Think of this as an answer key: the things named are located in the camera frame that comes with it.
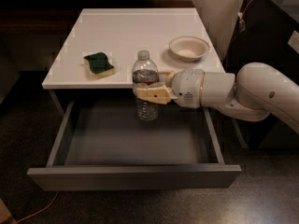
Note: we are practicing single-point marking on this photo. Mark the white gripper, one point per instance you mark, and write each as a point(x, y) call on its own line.
point(187, 87)

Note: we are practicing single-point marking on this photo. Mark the clear plastic water bottle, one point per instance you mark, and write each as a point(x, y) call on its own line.
point(145, 72)

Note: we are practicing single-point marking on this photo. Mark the grey top drawer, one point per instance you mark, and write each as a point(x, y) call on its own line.
point(105, 146)

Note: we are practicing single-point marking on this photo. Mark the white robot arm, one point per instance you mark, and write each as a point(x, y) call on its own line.
point(255, 92)

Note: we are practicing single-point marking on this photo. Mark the beige paper bowl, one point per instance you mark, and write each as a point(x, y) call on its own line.
point(188, 48)

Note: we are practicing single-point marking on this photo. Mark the green yellow sponge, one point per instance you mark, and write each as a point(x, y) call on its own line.
point(99, 65)

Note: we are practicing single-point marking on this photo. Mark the dark wooden counter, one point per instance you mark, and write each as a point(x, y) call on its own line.
point(57, 17)

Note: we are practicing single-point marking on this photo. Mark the cardboard box corner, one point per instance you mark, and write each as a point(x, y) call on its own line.
point(5, 216)

